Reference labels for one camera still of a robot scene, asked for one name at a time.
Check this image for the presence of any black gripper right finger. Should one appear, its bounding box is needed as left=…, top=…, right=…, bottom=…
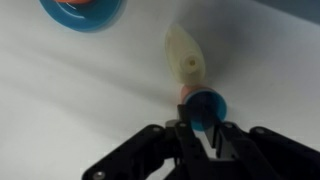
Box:
left=203, top=113, right=320, bottom=180

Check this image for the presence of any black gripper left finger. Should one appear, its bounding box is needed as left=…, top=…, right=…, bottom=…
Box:
left=80, top=103, right=216, bottom=180

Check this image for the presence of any small blue cup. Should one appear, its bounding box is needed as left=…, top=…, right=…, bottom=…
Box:
left=183, top=89, right=229, bottom=132

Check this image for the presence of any blue toy saucer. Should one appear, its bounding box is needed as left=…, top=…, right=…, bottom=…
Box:
left=37, top=0, right=125, bottom=34

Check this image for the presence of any orange toy cup with handle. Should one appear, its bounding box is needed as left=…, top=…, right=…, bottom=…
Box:
left=54, top=0, right=98, bottom=6

